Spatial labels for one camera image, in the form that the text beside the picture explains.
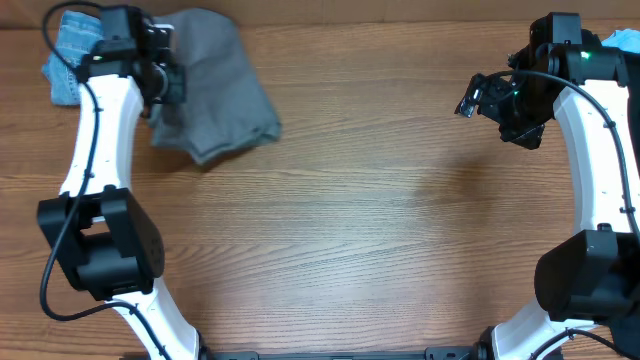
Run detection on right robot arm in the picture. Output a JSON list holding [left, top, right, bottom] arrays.
[[456, 12, 639, 359]]

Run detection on cardboard back wall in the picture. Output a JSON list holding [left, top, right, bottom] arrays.
[[0, 0, 640, 30]]

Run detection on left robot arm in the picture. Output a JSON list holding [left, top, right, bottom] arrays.
[[37, 5, 213, 359]]

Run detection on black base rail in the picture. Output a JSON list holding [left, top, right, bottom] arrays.
[[207, 346, 472, 360]]

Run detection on grey shorts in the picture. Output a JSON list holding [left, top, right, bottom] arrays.
[[148, 8, 282, 165]]

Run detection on black garment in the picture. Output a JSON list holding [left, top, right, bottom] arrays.
[[575, 30, 639, 356]]

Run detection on light blue garment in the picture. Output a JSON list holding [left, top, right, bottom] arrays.
[[601, 28, 640, 54]]

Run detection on folded blue denim jeans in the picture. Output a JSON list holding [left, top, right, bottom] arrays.
[[41, 10, 103, 106]]

